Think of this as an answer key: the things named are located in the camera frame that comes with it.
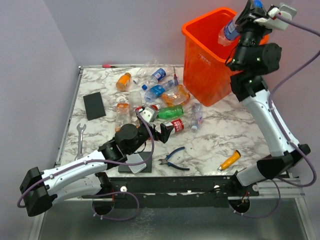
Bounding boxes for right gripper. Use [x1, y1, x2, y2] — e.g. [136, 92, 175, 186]
[230, 0, 275, 68]

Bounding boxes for red label bottle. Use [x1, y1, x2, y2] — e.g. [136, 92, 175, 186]
[164, 118, 187, 135]

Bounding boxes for blue pepsi bottle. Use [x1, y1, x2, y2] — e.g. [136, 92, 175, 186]
[217, 0, 265, 47]

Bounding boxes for large crushed orange bottle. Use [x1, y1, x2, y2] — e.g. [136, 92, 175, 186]
[161, 84, 190, 107]

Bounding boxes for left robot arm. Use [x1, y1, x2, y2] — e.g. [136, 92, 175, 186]
[16, 109, 175, 217]

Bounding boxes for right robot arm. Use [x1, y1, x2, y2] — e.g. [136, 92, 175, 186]
[225, 0, 311, 196]

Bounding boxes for orange plastic bin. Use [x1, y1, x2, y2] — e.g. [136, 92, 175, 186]
[181, 6, 270, 108]

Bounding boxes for green sprite bottle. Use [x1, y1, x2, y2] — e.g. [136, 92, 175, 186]
[157, 105, 184, 120]

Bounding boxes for blue label water bottle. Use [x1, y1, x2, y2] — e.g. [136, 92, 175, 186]
[144, 80, 176, 103]

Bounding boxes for clear plastic cup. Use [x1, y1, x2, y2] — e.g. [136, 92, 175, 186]
[128, 91, 143, 111]

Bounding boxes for tall orange label bottle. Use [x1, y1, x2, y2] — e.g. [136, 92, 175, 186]
[115, 98, 131, 132]

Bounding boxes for blue bottle cap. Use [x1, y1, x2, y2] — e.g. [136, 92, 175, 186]
[141, 84, 148, 91]

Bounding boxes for clear crushed bottle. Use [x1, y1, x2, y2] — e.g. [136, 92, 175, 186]
[190, 103, 203, 133]

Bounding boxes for white rounded box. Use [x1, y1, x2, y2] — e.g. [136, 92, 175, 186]
[125, 153, 147, 174]

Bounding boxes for red screwdriver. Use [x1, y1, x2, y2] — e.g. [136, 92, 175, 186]
[173, 67, 179, 86]

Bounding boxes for blue label bottle top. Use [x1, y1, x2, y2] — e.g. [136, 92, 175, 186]
[147, 68, 167, 84]

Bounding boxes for small orange juice bottle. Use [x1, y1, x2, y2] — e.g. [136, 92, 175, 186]
[115, 72, 131, 92]

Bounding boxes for black foam pad upper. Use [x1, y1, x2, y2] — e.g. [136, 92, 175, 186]
[83, 92, 106, 121]

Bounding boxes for red pen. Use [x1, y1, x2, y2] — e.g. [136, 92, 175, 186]
[102, 64, 117, 69]

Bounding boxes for silver wrench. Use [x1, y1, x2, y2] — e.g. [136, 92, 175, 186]
[74, 123, 87, 161]

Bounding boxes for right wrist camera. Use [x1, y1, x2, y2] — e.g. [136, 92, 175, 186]
[253, 2, 297, 31]

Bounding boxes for blue handle pliers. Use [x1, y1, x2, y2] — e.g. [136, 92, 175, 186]
[158, 146, 190, 171]

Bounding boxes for yellow handle utility knife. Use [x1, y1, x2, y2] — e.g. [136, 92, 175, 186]
[217, 150, 241, 172]

